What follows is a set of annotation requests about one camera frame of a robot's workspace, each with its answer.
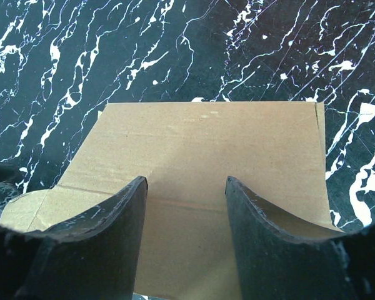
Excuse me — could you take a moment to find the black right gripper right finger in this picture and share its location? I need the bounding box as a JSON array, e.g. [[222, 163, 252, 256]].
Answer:
[[225, 176, 375, 299]]

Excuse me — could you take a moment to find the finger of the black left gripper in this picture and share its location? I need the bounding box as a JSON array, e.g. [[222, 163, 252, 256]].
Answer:
[[0, 162, 23, 216]]

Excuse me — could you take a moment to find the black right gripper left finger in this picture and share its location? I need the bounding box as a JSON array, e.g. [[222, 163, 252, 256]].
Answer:
[[0, 176, 148, 299]]

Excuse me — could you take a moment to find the brown cardboard box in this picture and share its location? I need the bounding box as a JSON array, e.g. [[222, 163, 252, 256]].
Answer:
[[0, 102, 336, 299]]

